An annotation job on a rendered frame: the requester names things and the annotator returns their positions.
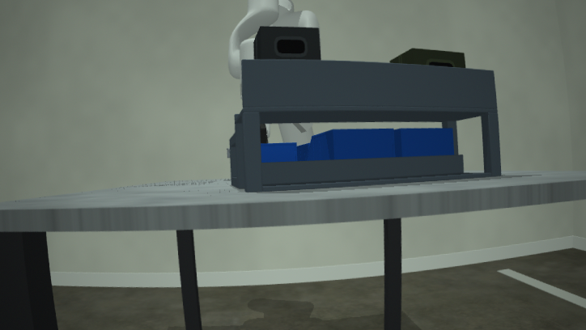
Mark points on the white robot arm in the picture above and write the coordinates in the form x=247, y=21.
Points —
x=270, y=13

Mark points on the dark grey shelf rack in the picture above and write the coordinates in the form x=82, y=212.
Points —
x=280, y=91

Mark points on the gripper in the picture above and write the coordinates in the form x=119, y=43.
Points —
x=264, y=132

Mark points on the blue bin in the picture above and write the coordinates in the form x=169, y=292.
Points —
x=352, y=144
x=278, y=152
x=420, y=142
x=302, y=152

